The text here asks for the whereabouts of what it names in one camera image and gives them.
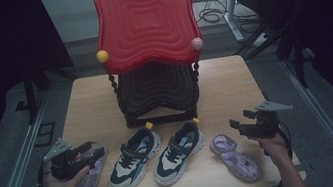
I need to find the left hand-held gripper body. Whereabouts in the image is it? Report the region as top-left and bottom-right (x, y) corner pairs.
(39, 133), (100, 184)

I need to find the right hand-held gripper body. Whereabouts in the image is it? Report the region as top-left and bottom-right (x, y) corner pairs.
(236, 96), (297, 143)

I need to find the purple child sandal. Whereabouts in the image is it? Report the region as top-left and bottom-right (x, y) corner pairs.
(208, 128), (264, 187)
(68, 142), (114, 187)

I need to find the navy and white child sneaker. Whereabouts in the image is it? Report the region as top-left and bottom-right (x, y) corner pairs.
(99, 119), (169, 187)
(145, 116), (213, 187)

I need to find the red and black shoe rack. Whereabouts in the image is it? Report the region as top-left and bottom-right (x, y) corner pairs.
(87, 0), (217, 134)

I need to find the person's right hand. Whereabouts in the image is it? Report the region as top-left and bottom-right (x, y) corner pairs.
(250, 130), (293, 169)

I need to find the black metal stand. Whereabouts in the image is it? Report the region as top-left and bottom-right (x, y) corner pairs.
(231, 13), (320, 100)
(7, 51), (85, 128)

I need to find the white power strip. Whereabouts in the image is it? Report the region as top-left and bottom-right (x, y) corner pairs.
(250, 30), (274, 48)

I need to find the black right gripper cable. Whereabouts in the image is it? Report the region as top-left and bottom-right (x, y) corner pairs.
(257, 121), (300, 187)

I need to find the coil of black cables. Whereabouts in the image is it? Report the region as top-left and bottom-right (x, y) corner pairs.
(194, 0), (263, 34)

